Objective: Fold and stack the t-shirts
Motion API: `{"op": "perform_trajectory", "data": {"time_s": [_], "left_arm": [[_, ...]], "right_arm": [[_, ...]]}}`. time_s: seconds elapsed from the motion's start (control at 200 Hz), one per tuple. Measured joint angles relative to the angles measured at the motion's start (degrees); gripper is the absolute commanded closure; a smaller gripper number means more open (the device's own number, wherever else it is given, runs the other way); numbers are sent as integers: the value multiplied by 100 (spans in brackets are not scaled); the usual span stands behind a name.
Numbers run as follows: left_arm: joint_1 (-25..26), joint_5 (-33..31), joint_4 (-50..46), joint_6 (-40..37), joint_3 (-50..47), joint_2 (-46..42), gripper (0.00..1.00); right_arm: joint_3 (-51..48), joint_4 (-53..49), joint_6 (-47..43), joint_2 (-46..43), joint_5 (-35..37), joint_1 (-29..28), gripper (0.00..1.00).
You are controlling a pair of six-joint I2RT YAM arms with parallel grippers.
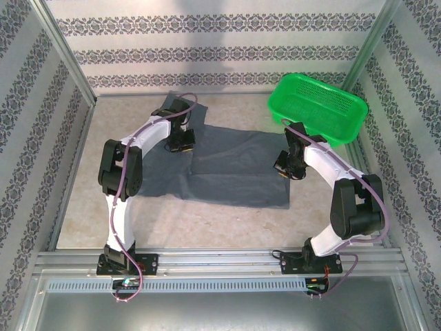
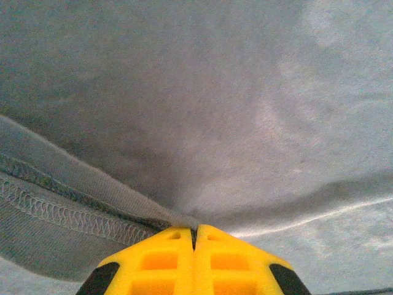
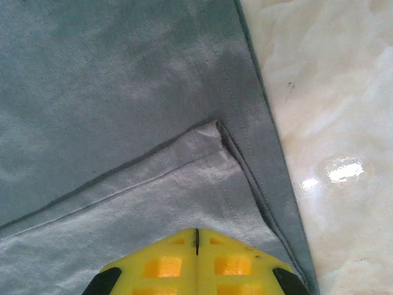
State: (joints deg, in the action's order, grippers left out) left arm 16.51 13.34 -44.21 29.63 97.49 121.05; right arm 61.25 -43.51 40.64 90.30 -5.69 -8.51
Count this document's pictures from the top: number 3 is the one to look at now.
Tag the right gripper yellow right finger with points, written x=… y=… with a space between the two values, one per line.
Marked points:
x=239 y=267

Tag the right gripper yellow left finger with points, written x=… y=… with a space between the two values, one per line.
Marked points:
x=159 y=267

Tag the gray t-shirt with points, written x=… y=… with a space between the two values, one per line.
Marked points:
x=107 y=107

